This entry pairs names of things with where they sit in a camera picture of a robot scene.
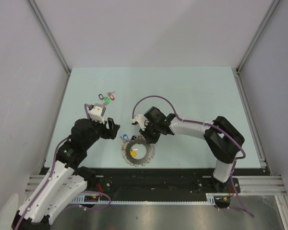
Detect front aluminium crossbar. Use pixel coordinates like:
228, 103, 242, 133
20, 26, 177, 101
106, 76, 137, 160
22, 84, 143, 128
24, 175, 287, 196

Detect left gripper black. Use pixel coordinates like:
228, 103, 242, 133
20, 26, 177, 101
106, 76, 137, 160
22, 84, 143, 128
84, 112, 120, 149

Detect key with yellow tag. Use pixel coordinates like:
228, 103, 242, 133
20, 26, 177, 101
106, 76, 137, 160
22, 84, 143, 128
130, 149, 138, 158

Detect right aluminium frame post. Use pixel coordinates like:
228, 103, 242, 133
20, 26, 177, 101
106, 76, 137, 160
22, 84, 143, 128
236, 0, 281, 72

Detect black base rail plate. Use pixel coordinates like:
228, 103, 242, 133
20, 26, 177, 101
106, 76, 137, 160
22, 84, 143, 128
39, 167, 272, 201

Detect metal disc with keyrings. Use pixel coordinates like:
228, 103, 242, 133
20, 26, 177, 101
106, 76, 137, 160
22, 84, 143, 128
121, 135, 155, 166

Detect aluminium frame post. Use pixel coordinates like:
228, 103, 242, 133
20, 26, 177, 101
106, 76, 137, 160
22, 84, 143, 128
26, 0, 72, 75
236, 0, 281, 72

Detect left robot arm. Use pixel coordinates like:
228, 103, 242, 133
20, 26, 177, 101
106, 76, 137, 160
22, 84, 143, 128
12, 118, 120, 230

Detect white slotted cable duct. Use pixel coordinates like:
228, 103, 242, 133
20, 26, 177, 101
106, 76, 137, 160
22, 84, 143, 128
70, 194, 224, 206

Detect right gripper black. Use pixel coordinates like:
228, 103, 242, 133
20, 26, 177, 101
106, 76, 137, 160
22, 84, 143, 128
140, 121, 161, 145

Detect key with light-green tag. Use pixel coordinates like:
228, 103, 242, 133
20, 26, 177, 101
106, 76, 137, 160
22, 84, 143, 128
102, 97, 111, 106

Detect key with blue tag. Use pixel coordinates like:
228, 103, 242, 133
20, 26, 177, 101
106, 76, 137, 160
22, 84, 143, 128
120, 134, 129, 143

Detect left aluminium frame post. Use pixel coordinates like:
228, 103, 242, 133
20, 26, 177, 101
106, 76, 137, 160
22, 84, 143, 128
26, 0, 72, 75

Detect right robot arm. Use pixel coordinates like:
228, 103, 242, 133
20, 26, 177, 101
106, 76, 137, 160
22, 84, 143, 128
132, 107, 245, 192

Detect right aluminium side rail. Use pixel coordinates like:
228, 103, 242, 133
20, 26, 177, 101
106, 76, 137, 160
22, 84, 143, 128
232, 68, 269, 172

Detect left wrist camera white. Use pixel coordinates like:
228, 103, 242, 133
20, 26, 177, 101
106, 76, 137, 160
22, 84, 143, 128
88, 103, 106, 124

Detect key with red tag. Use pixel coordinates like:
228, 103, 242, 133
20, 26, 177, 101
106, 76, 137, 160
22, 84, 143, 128
107, 92, 115, 101

